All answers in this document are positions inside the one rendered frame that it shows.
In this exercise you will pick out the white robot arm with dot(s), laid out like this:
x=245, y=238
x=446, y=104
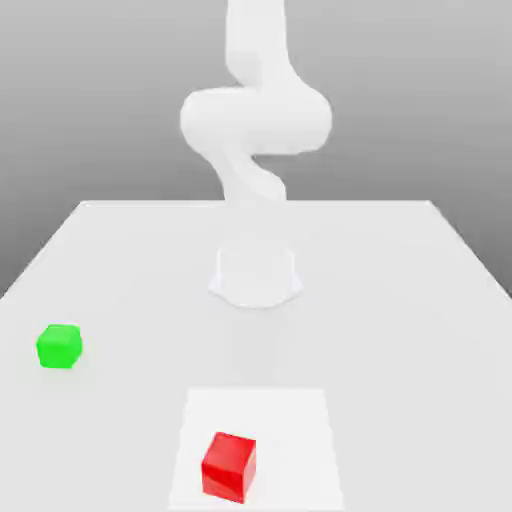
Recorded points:
x=256, y=120

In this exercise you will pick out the small red cube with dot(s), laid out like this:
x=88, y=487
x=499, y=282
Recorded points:
x=228, y=468

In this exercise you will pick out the small green cube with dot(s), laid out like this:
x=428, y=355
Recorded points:
x=59, y=346

